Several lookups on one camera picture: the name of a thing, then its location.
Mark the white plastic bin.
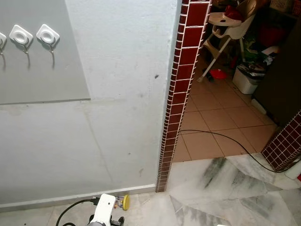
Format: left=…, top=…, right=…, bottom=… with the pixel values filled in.
left=232, top=65, right=266, bottom=95

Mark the red plastic bowl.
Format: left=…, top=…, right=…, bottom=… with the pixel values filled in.
left=209, top=69, right=228, bottom=80

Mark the beige woven basket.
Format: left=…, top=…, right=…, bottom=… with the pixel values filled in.
left=269, top=0, right=293, bottom=12

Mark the small yellow round toy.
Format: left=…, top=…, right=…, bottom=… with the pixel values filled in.
left=115, top=194, right=131, bottom=211

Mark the low red tiled wall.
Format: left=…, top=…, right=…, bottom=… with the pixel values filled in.
left=261, top=111, right=301, bottom=172

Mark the dark brown cabinet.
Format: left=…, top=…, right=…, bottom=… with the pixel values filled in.
left=252, top=19, right=301, bottom=128

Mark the beige baby high chair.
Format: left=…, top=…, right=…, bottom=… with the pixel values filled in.
left=198, top=0, right=258, bottom=83

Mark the grey wall panel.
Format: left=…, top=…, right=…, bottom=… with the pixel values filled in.
left=0, top=0, right=91, bottom=105

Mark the red plastic container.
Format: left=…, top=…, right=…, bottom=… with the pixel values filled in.
left=258, top=24, right=283, bottom=48

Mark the white square wall hook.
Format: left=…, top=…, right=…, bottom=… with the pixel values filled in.
left=0, top=32, right=7, bottom=55
left=36, top=24, right=61, bottom=53
left=9, top=24, right=34, bottom=54

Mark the black floor cable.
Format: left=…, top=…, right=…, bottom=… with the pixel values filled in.
left=180, top=129, right=301, bottom=173

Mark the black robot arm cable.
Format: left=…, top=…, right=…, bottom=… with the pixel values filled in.
left=55, top=198, right=100, bottom=226

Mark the red cloth bundle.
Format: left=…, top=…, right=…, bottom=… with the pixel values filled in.
left=224, top=5, right=244, bottom=22

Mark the red tiled pillar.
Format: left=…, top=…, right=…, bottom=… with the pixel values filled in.
left=155, top=0, right=213, bottom=193

